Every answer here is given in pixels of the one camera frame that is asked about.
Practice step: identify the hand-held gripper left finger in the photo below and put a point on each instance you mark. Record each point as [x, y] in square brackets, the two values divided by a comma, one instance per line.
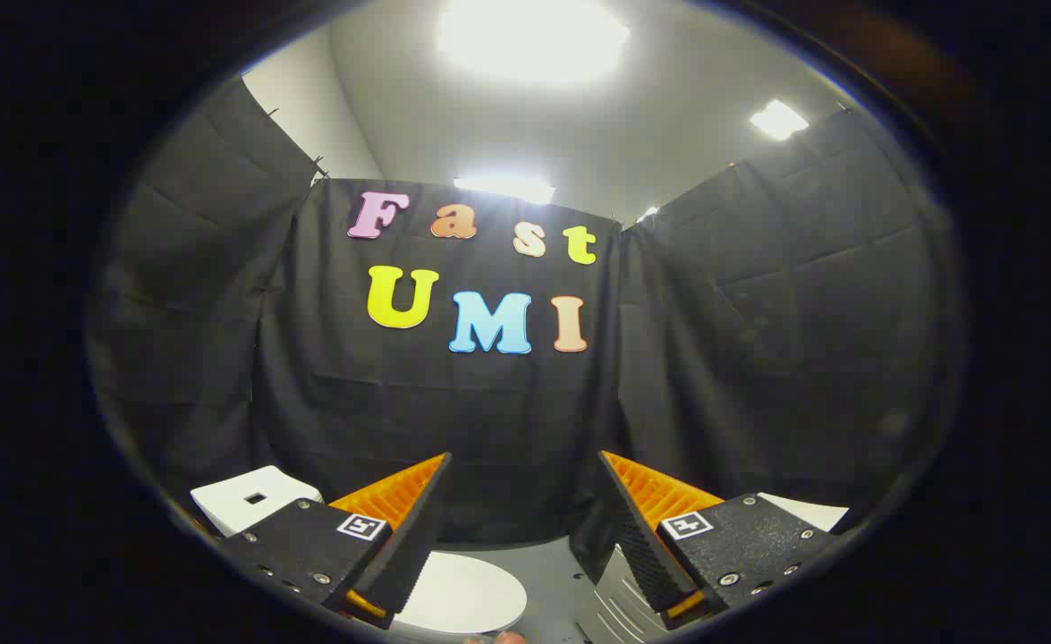
[409, 546]

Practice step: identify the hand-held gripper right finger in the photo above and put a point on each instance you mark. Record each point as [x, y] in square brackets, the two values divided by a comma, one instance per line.
[637, 546]

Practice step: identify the white toilet lid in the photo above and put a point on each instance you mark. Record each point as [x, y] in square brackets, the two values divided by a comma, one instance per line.
[467, 590]

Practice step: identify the white toilet tank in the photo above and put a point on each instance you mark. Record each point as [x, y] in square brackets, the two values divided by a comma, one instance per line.
[243, 501]

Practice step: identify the white drawer cabinet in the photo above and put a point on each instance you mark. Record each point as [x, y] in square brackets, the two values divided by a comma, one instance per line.
[614, 599]

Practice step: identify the black backdrop cloth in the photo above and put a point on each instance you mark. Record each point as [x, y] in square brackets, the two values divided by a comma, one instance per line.
[489, 420]

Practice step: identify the long ceiling light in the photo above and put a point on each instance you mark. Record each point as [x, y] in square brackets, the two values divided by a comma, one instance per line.
[507, 188]

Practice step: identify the small square ceiling light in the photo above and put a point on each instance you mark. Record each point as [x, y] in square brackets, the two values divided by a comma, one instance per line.
[777, 119]

